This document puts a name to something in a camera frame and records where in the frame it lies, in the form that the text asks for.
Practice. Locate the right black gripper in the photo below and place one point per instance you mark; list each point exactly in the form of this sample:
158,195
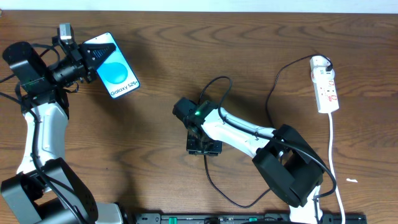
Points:
203,147

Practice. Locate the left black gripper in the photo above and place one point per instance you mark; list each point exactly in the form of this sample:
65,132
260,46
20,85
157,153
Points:
86,58

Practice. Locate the blue Galaxy smartphone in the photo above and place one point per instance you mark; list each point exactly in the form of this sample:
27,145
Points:
115,73

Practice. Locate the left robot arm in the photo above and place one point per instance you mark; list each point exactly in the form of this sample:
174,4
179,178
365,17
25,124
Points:
45,189

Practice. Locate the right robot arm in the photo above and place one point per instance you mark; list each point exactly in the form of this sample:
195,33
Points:
290,167

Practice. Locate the white power strip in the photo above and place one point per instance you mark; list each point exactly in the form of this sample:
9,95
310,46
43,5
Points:
322,75

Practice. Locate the small white paper scrap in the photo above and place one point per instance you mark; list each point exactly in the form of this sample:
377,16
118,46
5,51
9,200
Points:
351,180

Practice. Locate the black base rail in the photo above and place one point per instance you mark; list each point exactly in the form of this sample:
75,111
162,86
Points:
217,218

